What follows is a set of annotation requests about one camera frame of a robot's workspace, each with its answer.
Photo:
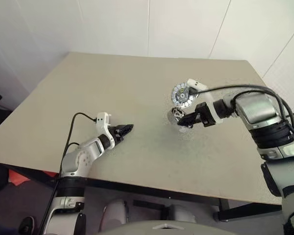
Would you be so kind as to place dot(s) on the pale grey rounded cover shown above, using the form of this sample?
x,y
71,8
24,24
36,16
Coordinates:
x,y
180,211
114,210

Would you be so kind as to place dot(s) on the red object on floor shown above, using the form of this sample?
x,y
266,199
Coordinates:
x,y
22,177

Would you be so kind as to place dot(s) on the black table frame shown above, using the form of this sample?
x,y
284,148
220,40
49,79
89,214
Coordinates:
x,y
247,208

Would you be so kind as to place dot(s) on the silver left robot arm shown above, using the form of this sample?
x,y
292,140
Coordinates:
x,y
80,159

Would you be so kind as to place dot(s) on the grey robot torso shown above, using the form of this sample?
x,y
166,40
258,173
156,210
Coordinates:
x,y
166,228

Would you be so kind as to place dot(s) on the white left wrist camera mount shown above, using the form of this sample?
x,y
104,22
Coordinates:
x,y
103,118

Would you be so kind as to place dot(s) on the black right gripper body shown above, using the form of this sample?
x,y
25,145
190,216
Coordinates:
x,y
204,113

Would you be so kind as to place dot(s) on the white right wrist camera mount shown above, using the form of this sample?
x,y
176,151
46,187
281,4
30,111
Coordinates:
x,y
196,84

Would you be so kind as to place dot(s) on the silver spoked rotor black rim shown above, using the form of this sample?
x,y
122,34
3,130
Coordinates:
x,y
177,113

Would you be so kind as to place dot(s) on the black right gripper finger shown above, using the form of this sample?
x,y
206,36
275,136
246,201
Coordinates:
x,y
188,117
186,124

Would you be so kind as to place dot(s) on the black shoe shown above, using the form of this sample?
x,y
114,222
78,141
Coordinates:
x,y
27,224

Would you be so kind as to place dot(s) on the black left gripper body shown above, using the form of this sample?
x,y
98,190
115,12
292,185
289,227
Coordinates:
x,y
117,136

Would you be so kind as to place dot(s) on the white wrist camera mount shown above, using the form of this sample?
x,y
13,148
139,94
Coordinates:
x,y
196,84
103,118

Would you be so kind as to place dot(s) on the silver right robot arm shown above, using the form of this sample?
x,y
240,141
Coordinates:
x,y
257,107

